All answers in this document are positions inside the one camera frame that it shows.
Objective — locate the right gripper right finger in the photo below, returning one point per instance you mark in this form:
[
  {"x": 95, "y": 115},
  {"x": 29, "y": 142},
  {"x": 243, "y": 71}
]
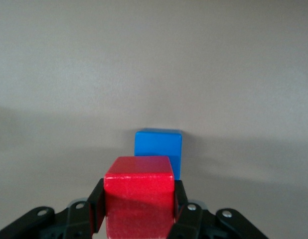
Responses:
[{"x": 194, "y": 221}]

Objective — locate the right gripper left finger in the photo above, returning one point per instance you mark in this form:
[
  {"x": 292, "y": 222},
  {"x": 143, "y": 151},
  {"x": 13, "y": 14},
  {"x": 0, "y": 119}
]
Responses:
[{"x": 76, "y": 219}]

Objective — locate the red wooden cube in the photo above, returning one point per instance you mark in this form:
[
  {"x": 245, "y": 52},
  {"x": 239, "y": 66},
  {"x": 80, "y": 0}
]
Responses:
[{"x": 139, "y": 194}]

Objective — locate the blue wooden cube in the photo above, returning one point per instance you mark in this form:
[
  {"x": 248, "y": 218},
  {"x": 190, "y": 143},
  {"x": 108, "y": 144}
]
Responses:
[{"x": 156, "y": 143}]

